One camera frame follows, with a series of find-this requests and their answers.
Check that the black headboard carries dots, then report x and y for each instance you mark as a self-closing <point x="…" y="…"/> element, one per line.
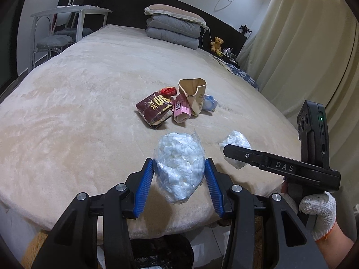
<point x="126" y="2"/>

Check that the grey cushioned chair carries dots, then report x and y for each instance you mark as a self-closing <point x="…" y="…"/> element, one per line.
<point x="53" y="42"/>
<point x="75" y="31"/>

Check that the blue and white packet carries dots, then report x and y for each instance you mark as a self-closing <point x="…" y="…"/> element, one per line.
<point x="210" y="102"/>

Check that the red snack packet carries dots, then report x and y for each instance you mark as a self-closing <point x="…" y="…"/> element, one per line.
<point x="167" y="91"/>

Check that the pink drink carton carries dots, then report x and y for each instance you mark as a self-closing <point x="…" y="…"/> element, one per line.
<point x="181" y="109"/>

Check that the person's right hand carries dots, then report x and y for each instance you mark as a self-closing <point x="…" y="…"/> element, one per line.
<point x="322" y="210"/>

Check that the beige bed blanket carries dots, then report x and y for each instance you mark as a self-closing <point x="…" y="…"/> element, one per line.
<point x="98" y="103"/>

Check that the cream curtain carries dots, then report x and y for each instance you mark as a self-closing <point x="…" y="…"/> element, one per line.
<point x="308" y="47"/>

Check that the dark glass door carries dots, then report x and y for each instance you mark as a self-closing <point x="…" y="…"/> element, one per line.
<point x="11" y="42"/>

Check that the blue patterned cloth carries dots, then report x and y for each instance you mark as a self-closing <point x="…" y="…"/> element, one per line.
<point x="241" y="74"/>

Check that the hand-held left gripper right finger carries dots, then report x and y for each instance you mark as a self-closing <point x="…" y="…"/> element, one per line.
<point x="214" y="189"/>

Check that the cluster of small bottles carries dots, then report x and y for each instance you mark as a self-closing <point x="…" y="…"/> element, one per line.
<point x="230" y="52"/>

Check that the folded grey quilt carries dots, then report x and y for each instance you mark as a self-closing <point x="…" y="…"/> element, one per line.
<point x="171" y="33"/>

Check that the brown teddy bear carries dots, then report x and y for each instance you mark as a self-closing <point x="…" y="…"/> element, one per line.
<point x="217" y="44"/>

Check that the black figurine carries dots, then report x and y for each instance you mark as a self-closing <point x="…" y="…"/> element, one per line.
<point x="244" y="28"/>

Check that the person's right forearm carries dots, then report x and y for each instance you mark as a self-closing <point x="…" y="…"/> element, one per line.
<point x="333" y="250"/>

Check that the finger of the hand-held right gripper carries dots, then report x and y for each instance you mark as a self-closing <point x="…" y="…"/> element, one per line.
<point x="241" y="154"/>

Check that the trash bin with black bag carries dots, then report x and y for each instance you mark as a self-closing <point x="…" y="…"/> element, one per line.
<point x="162" y="252"/>

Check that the small clear bag of tissues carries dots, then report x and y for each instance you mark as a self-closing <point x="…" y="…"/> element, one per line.
<point x="237" y="140"/>

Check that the large clear bag of tissues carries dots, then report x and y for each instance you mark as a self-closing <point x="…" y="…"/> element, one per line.
<point x="179" y="168"/>

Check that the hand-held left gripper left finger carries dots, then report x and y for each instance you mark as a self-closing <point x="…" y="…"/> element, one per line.
<point x="144" y="186"/>

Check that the pink frilled pillow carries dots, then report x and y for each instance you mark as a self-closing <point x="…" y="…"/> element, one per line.
<point x="174" y="12"/>

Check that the beige paper bag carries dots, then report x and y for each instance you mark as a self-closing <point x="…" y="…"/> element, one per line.
<point x="193" y="95"/>

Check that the brown snack packet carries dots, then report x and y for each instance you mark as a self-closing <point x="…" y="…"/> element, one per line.
<point x="153" y="108"/>

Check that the white table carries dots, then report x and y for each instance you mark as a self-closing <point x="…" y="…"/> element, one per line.
<point x="73" y="11"/>

